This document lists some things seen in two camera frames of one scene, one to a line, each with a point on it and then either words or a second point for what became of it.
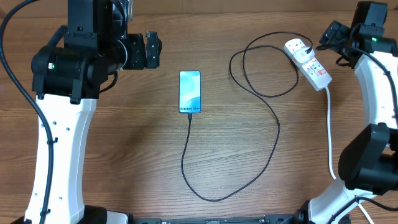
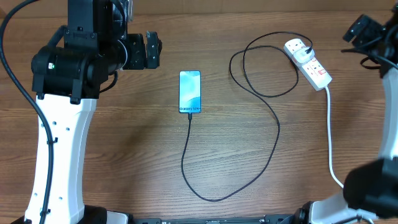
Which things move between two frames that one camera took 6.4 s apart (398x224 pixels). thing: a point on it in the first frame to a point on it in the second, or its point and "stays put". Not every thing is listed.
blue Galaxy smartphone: [189, 91] stays put
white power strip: [312, 71] stays put
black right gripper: [333, 37] to [366, 31]
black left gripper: [139, 61] stays put
